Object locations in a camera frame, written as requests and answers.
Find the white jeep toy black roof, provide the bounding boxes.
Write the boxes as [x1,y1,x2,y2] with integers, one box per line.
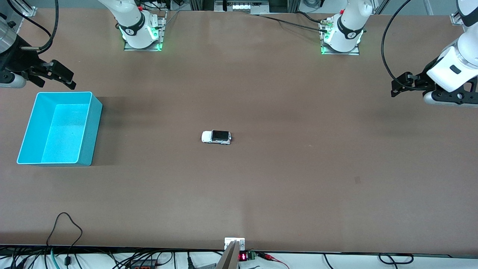
[201,130,232,145]

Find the turquoise plastic bin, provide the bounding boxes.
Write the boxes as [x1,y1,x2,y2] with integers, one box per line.
[16,91,103,167]

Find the white power strip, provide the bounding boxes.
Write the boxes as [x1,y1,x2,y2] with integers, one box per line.
[215,0,269,15]

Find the red clip leads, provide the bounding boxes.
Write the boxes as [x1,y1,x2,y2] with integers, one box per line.
[257,252,290,269]

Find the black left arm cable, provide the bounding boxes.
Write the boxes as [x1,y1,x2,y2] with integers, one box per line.
[381,0,416,91]

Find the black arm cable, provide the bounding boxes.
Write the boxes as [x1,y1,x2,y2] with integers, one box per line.
[381,0,416,91]
[0,0,59,51]

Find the aluminium frame profile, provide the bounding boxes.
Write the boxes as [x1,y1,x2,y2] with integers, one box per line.
[15,0,38,18]
[450,7,465,26]

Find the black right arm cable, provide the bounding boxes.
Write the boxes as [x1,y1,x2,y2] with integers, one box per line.
[0,0,59,51]

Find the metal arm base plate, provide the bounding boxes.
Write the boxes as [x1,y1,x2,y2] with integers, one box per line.
[124,11,165,52]
[320,18,360,56]

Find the thick black table cable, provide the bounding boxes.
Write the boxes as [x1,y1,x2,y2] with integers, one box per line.
[294,11,330,24]

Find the thin grey wire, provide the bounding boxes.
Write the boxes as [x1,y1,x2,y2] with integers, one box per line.
[160,10,181,30]

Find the thin black table cable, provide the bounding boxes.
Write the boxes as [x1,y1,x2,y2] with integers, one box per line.
[246,13,326,32]

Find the black looped cable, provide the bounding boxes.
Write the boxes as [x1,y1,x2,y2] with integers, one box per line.
[378,253,414,265]

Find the black cable with ferrite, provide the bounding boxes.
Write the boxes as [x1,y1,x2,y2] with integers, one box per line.
[46,212,83,266]

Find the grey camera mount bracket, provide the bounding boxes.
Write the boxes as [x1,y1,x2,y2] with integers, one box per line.
[215,238,246,269]

